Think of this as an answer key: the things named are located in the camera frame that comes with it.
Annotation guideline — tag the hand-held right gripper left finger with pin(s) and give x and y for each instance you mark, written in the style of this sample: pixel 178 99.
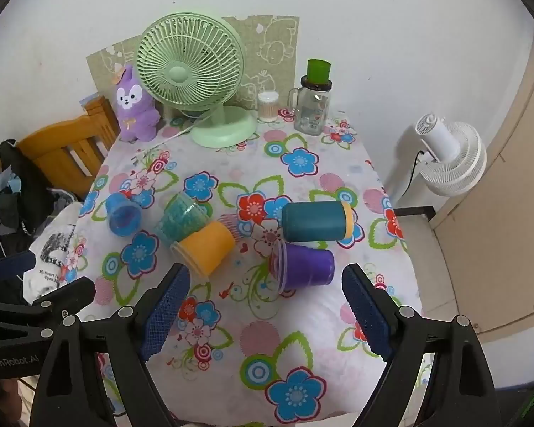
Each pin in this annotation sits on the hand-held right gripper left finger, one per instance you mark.
pixel 167 311

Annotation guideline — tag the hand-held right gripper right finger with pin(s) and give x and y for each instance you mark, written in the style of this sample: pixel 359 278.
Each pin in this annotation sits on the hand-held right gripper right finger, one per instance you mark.
pixel 367 311

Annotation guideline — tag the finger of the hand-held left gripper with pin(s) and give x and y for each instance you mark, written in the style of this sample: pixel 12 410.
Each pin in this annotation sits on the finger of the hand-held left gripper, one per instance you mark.
pixel 71 293
pixel 13 264

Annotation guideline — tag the purple plastic cup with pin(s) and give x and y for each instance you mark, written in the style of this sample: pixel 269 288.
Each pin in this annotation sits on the purple plastic cup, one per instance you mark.
pixel 307 267

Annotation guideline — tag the yellow plastic cup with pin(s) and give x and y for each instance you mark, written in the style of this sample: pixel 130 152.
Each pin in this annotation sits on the yellow plastic cup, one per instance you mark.
pixel 209 247

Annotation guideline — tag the blue plastic cup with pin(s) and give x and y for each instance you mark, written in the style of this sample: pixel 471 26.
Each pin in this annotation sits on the blue plastic cup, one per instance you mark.
pixel 123 215

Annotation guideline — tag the clear teal plastic cup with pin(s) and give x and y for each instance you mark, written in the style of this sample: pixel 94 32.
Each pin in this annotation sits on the clear teal plastic cup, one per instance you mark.
pixel 180 218

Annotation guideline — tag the dark teal cup yellow rim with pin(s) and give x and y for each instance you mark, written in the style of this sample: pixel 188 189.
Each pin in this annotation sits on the dark teal cup yellow rim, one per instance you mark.
pixel 313 221

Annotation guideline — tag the white printed shirt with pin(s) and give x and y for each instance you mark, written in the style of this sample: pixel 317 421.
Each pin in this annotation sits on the white printed shirt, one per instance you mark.
pixel 49 249

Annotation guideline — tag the black clothing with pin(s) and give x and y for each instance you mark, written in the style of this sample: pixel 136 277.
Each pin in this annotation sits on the black clothing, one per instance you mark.
pixel 22 213

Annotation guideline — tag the floral tablecloth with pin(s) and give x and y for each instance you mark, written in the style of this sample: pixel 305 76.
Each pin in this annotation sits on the floral tablecloth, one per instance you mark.
pixel 258 320

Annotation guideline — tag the wooden chair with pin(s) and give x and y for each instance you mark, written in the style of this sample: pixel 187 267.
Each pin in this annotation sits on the wooden chair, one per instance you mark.
pixel 49 142

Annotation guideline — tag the white standing fan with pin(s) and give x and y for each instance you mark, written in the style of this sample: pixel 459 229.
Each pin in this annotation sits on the white standing fan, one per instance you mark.
pixel 454 160

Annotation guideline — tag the light blue booklet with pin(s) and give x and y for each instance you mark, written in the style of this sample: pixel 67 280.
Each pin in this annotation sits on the light blue booklet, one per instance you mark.
pixel 90 99

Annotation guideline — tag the purple plush toy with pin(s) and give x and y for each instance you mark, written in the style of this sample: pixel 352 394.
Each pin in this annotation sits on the purple plush toy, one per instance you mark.
pixel 133 106

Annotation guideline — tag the glass mug jar green lid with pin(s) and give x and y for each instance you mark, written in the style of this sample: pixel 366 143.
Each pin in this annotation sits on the glass mug jar green lid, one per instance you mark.
pixel 312 106

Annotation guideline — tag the cotton swab container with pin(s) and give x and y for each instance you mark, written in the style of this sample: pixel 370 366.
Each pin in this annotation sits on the cotton swab container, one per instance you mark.
pixel 268 106

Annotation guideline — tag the green desk fan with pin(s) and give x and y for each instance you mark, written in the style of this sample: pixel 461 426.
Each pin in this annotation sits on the green desk fan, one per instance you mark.
pixel 182 71

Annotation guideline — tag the patterned cardboard sheet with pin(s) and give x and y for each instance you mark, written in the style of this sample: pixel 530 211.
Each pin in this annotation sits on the patterned cardboard sheet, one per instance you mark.
pixel 271 44

